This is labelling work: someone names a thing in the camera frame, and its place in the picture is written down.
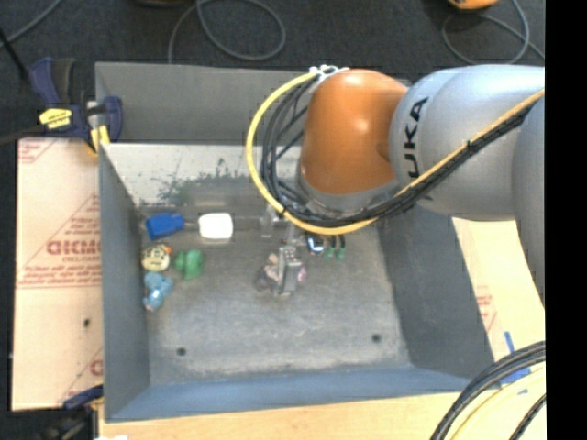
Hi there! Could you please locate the blue rectangular block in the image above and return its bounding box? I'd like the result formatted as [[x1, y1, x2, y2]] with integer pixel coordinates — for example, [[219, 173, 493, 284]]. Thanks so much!
[[145, 211, 186, 242]]

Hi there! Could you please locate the green toy animal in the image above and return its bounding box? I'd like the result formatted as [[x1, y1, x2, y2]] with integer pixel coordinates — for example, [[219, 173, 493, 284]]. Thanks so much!
[[172, 248, 205, 281]]

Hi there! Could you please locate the brown cardboard board red print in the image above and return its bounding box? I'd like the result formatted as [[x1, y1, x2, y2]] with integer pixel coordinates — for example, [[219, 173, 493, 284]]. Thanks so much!
[[9, 136, 546, 412]]

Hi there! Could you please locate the round yellow toy face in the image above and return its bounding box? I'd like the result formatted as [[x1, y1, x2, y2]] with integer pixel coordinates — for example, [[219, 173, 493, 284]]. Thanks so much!
[[140, 243, 173, 273]]

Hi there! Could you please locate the clear glass object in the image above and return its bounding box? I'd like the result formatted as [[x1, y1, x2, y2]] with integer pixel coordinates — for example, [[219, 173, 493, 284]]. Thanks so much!
[[260, 203, 281, 240]]

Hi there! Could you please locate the light blue toy animal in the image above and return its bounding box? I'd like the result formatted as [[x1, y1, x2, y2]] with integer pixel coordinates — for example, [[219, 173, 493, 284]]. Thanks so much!
[[142, 270, 175, 313]]

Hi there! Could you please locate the grey metal bin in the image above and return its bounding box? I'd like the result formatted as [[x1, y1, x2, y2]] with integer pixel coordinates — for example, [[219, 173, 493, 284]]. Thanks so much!
[[94, 60, 500, 424]]

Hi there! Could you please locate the white sponge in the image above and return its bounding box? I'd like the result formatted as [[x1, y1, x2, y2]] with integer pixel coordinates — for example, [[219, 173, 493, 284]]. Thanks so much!
[[197, 212, 235, 242]]

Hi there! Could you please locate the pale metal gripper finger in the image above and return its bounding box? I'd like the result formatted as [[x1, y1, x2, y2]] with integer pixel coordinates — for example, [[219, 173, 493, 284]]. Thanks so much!
[[279, 247, 303, 294]]

